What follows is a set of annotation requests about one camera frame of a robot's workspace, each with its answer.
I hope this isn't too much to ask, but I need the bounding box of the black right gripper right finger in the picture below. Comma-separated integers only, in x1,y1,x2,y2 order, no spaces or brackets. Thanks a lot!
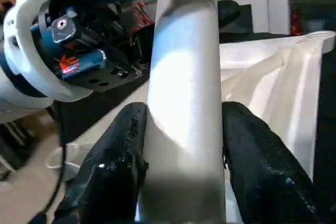
222,101,321,224

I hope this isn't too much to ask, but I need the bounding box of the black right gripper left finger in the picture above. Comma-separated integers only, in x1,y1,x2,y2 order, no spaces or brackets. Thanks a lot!
52,102,149,224

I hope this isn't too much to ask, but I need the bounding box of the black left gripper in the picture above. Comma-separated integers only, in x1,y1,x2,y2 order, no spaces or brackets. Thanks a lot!
31,0,182,93

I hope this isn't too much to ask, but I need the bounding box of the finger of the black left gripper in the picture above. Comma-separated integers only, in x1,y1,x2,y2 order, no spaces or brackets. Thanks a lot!
217,0,243,30

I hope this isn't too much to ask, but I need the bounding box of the white plastic table top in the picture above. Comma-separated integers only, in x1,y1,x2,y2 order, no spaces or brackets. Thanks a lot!
45,31,336,183

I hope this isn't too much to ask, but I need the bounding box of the white plastic table leg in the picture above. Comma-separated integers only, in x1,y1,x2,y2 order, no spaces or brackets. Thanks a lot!
136,0,227,224

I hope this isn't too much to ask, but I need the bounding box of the black work mat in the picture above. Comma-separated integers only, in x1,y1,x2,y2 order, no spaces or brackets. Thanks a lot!
50,22,336,224

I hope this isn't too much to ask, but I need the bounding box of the red bottle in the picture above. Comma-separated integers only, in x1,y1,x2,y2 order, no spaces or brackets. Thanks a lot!
290,9,303,36

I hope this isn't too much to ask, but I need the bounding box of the red wire coil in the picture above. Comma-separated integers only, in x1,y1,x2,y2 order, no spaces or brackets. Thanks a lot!
130,1,154,31

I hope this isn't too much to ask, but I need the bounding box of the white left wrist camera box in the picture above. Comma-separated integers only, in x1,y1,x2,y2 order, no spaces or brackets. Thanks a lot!
0,0,91,125

